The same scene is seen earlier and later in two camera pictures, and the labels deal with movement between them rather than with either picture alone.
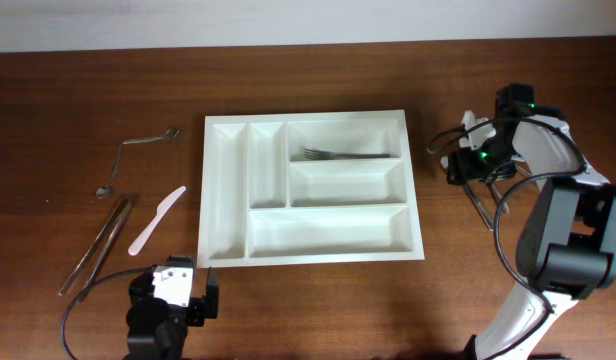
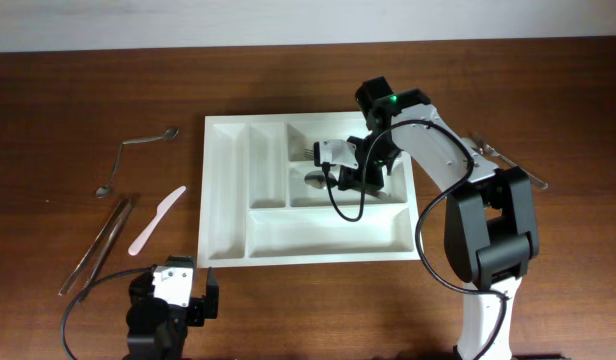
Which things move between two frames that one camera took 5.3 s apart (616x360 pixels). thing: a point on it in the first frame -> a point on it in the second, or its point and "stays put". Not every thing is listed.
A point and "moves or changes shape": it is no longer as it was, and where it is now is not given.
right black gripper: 464,170 -> 361,176
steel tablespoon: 444,161 moves or changes shape
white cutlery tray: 264,203 stays put
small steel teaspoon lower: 104,191 stays put
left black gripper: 196,316 stays put
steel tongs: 125,209 stays put
